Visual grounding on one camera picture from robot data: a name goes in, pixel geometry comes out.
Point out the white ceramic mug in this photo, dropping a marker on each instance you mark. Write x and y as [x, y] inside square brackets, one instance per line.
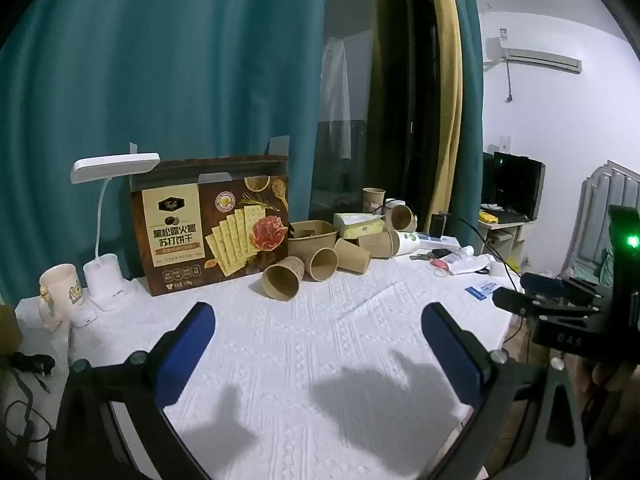
[59, 292]

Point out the yellow tissue pack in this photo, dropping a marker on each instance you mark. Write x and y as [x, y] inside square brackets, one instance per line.
[359, 225]

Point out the yellow curtain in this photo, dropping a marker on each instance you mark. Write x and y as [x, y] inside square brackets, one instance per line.
[447, 85]

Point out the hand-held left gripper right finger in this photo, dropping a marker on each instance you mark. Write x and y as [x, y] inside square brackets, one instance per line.
[452, 355]

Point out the wide teal curtain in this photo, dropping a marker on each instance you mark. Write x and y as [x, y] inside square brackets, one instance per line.
[165, 85]

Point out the white desk lamp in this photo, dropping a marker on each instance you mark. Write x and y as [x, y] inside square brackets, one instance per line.
[102, 270]

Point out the dark sliding window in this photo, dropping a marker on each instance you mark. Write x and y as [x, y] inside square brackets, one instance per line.
[380, 85]

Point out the brown paper cup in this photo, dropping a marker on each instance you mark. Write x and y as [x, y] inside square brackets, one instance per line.
[353, 255]
[374, 200]
[322, 261]
[281, 279]
[400, 217]
[378, 243]

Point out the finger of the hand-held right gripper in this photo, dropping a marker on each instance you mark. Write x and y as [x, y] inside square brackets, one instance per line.
[515, 302]
[542, 284]

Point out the brown paper bowl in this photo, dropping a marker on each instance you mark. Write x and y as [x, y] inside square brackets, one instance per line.
[311, 237]

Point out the black computer monitor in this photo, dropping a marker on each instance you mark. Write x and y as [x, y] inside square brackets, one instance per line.
[517, 187]

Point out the black phone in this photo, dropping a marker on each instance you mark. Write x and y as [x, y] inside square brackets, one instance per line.
[437, 225]

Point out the small white box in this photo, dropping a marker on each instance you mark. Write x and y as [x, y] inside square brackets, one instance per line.
[82, 317]

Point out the person's right hand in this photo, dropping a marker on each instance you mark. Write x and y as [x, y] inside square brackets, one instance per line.
[612, 377]

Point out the white textured tablecloth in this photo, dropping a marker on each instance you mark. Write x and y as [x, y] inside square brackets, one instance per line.
[310, 370]

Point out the white side desk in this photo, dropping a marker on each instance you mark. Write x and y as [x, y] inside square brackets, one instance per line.
[502, 232]

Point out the grey padded headboard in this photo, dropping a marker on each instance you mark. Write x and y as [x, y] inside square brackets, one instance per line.
[597, 210]

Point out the blue card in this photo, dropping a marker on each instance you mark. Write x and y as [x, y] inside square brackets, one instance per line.
[482, 290]

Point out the white paper cup green print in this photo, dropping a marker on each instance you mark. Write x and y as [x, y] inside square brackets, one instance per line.
[408, 242]

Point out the bunch of keys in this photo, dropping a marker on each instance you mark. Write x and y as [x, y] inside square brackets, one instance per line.
[434, 254]

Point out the brown cracker box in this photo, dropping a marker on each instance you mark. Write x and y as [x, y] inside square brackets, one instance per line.
[210, 230]

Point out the narrow teal curtain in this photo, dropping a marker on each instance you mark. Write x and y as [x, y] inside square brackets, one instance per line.
[467, 110]

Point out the white air conditioner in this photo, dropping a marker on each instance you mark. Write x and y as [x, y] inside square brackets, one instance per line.
[535, 56]

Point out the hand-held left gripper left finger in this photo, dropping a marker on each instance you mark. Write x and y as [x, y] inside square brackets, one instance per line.
[187, 345]

